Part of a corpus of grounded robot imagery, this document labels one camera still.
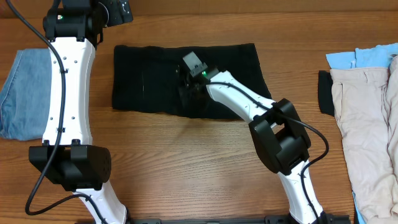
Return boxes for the black shorts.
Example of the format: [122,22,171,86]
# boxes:
[112,44,271,119]

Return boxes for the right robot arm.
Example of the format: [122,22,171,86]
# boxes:
[182,52,325,223]

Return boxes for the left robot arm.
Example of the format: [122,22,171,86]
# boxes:
[29,0,133,223]

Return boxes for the folded blue denim jeans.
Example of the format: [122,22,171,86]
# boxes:
[1,49,52,141]

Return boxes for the black garment under pile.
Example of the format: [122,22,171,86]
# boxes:
[318,70,335,116]

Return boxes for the beige pink trousers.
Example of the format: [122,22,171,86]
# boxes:
[330,57,397,223]

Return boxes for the light blue garment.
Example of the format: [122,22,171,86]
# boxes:
[326,43,397,70]

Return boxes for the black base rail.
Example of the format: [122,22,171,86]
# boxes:
[127,214,351,224]

